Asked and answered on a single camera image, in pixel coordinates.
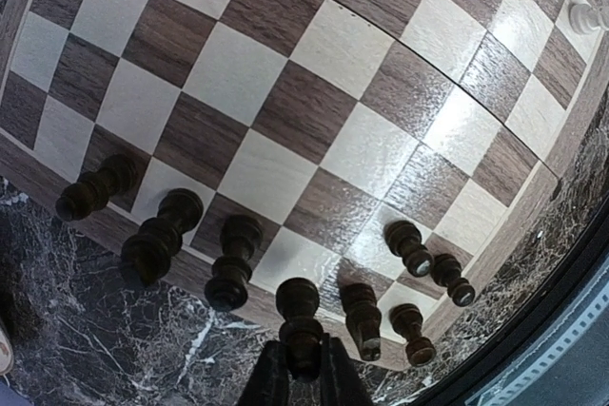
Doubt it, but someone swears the white slotted cable duct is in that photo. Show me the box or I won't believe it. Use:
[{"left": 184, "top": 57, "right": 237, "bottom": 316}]
[{"left": 472, "top": 281, "right": 608, "bottom": 405}]

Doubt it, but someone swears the bird painted ceramic plate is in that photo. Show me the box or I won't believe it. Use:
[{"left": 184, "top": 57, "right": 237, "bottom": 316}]
[{"left": 0, "top": 320, "right": 14, "bottom": 376}]

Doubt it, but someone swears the dark chess pawn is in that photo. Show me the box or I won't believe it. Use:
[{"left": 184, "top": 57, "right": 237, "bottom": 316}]
[{"left": 384, "top": 220, "right": 434, "bottom": 278}]

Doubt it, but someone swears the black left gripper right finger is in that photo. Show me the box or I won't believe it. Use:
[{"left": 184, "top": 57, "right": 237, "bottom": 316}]
[{"left": 320, "top": 333, "right": 374, "bottom": 406}]

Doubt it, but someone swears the dark chess piece corner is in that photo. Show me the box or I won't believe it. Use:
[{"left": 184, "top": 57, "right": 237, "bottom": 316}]
[{"left": 389, "top": 303, "right": 437, "bottom": 367}]

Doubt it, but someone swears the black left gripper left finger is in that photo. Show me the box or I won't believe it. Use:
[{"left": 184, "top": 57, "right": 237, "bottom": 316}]
[{"left": 240, "top": 340, "right": 289, "bottom": 406}]

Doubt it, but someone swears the dark chess pawn corner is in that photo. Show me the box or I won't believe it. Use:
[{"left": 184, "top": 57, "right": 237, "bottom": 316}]
[{"left": 430, "top": 254, "right": 476, "bottom": 307}]

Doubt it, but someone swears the dark chess piece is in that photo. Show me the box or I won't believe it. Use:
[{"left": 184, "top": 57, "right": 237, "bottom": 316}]
[
  {"left": 340, "top": 282, "right": 382, "bottom": 362},
  {"left": 276, "top": 278, "right": 324, "bottom": 383},
  {"left": 55, "top": 154, "right": 137, "bottom": 222},
  {"left": 119, "top": 188, "right": 204, "bottom": 290},
  {"left": 205, "top": 215, "right": 263, "bottom": 312}
]

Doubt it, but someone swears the wooden chess board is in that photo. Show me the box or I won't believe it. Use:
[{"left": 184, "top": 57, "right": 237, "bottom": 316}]
[{"left": 1, "top": 0, "right": 608, "bottom": 339}]

